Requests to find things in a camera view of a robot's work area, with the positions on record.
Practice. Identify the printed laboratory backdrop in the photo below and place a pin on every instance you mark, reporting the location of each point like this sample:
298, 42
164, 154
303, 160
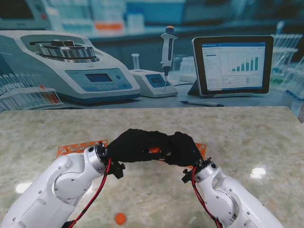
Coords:
142, 47

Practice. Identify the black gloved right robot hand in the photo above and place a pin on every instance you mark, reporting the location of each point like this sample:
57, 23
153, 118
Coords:
185, 149

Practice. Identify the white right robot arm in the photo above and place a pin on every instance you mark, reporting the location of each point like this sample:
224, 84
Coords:
232, 199

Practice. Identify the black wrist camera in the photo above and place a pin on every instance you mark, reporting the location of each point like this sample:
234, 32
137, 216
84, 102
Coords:
187, 177
117, 169

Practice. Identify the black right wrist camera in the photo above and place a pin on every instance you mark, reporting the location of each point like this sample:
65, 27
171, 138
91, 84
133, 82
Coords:
187, 177

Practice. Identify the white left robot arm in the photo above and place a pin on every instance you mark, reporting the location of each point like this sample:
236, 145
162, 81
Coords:
54, 187

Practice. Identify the orange tube cap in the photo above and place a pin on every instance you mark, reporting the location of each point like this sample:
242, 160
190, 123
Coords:
154, 150
120, 218

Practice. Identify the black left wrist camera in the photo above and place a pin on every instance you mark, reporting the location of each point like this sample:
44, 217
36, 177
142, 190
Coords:
117, 169

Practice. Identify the empty orange test tube rack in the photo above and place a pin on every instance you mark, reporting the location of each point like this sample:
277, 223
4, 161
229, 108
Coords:
71, 149

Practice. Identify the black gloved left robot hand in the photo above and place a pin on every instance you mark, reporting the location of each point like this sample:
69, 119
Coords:
128, 147

